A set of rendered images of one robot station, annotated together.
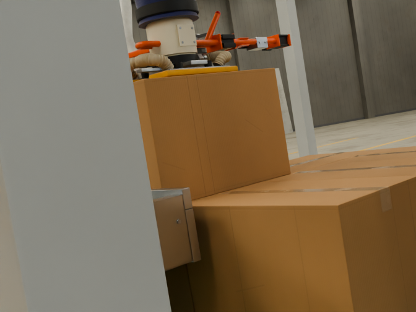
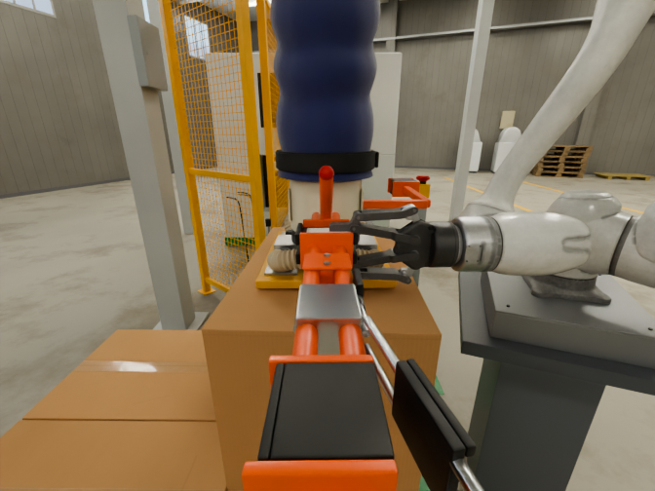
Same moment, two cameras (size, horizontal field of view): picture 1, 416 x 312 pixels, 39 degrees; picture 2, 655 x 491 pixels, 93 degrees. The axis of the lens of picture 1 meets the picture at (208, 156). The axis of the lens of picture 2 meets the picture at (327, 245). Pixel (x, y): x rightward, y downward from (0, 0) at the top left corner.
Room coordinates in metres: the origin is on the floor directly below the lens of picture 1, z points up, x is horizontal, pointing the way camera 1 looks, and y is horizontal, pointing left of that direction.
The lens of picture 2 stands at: (2.62, -0.48, 1.25)
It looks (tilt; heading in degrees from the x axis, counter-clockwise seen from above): 20 degrees down; 133
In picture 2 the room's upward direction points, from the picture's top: straight up
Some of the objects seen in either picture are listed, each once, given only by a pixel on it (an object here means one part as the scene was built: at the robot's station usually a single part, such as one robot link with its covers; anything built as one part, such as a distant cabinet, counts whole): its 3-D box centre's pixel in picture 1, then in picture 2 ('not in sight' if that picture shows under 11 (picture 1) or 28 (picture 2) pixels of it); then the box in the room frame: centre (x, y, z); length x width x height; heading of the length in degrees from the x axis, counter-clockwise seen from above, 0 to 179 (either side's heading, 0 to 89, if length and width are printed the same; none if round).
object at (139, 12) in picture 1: (166, 12); (327, 159); (2.12, 0.06, 1.20); 0.23 x 0.23 x 0.04
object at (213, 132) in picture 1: (188, 136); (327, 327); (2.12, 0.06, 0.74); 0.60 x 0.40 x 0.40; 131
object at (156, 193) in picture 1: (117, 199); not in sight; (1.88, 0.31, 0.58); 0.70 x 0.03 x 0.06; 42
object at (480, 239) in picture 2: not in sight; (468, 244); (2.46, 0.03, 1.08); 0.09 x 0.06 x 0.09; 134
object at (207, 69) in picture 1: (194, 69); (288, 248); (2.04, 0.00, 0.98); 0.34 x 0.10 x 0.05; 133
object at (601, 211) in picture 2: not in sight; (578, 231); (2.57, 0.57, 1.00); 0.18 x 0.16 x 0.22; 172
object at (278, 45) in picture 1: (278, 41); (321, 432); (2.52, -0.38, 1.08); 0.08 x 0.07 x 0.05; 133
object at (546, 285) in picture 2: not in sight; (557, 273); (2.55, 0.59, 0.87); 0.22 x 0.18 x 0.06; 118
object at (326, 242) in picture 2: (220, 43); (326, 243); (2.29, -0.12, 1.08); 0.10 x 0.08 x 0.06; 43
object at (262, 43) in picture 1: (256, 43); (327, 318); (2.43, -0.27, 1.07); 0.07 x 0.07 x 0.04; 43
